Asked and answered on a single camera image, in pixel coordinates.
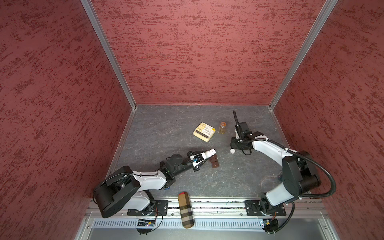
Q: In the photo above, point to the white pill bottle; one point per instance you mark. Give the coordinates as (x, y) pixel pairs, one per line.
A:
(209, 153)

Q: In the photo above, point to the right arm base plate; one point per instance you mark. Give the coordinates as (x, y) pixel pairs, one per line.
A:
(263, 208)

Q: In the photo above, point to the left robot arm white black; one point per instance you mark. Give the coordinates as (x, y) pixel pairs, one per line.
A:
(126, 188)

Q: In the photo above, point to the circuit board with wires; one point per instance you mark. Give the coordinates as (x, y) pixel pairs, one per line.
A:
(272, 226)
(145, 226)

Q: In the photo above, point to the left circuit board with wires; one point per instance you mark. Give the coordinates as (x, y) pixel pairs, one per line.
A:
(145, 226)

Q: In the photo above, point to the right circuit board with wires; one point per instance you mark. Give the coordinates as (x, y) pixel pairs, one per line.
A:
(272, 226)

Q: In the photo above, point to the yellow calculator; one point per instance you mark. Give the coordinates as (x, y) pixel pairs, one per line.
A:
(204, 132)

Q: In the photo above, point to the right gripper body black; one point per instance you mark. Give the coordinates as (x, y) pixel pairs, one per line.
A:
(236, 143)

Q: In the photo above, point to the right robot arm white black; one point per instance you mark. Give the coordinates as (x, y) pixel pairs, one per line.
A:
(298, 175)

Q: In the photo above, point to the plaid glasses case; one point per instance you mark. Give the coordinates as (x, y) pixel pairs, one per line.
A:
(186, 210)

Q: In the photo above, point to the corner aluminium profile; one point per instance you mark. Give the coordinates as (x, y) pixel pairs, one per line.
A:
(92, 15)
(317, 26)

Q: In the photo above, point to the left corner aluminium profile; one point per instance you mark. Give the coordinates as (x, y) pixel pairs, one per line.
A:
(92, 15)

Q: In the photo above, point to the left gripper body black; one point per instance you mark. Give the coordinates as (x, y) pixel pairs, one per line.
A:
(189, 153)

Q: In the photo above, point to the right corner aluminium profile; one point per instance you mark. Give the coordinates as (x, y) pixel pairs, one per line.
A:
(317, 26)

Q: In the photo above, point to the aluminium front rail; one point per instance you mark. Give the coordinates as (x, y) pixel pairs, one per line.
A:
(210, 214)

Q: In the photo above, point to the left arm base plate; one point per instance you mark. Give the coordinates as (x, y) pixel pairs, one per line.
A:
(162, 206)

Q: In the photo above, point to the clear amber pill bottle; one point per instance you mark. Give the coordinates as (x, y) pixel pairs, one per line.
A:
(223, 128)

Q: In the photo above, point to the brown weekly pill organizer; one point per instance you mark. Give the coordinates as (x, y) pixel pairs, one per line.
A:
(214, 161)

